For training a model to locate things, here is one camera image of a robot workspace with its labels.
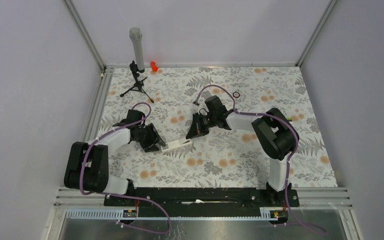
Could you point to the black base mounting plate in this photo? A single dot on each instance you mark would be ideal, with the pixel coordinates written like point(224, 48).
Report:
point(203, 202)

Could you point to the aluminium frame post right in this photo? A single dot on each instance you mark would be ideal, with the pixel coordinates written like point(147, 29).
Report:
point(315, 34)

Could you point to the grey microphone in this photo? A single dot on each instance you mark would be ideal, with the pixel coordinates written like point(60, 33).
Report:
point(135, 36)

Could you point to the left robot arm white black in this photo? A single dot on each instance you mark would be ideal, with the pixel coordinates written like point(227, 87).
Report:
point(88, 162)

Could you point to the black mini tripod stand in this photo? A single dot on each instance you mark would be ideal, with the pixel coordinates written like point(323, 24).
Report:
point(139, 84)

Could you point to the small orange red block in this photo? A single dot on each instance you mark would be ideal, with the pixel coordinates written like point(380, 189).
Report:
point(154, 66)

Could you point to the floral patterned table mat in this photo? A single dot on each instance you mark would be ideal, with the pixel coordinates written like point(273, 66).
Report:
point(222, 158)

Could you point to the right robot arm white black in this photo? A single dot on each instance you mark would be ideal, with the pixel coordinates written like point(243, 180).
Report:
point(274, 132)

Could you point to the aluminium frame post left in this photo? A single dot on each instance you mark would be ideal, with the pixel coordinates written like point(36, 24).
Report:
point(84, 34)

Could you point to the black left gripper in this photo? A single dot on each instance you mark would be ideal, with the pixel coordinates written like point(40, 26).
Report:
point(149, 146)

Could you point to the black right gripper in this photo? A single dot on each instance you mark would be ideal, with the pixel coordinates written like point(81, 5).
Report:
point(196, 128)

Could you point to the white remote control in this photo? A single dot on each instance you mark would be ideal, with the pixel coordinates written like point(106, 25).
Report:
point(176, 144)

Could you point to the aluminium frame post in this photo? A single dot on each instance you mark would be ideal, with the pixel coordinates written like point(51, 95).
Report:
point(315, 34)
point(84, 34)

